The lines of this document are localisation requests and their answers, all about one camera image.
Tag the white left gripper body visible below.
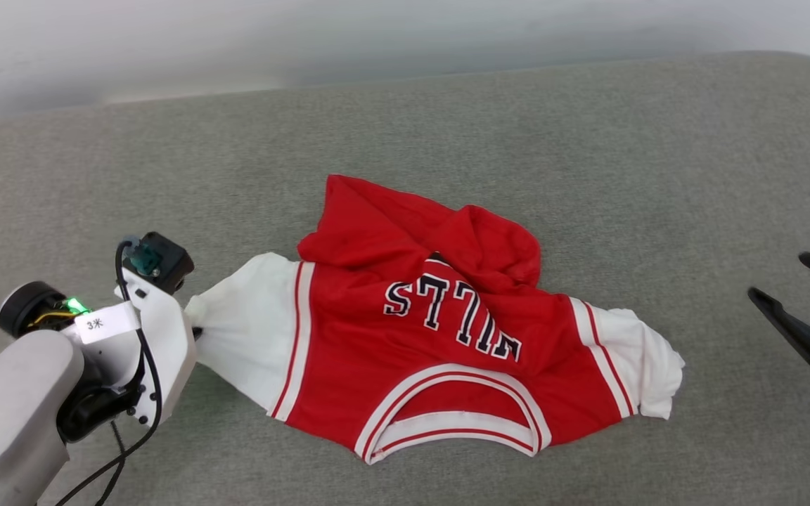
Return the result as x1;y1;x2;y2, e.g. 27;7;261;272
57;268;198;443

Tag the red and white basketball jersey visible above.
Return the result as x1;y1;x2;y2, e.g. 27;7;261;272
184;174;686;466

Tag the white paper label tag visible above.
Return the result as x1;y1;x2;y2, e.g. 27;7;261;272
75;301;141;345

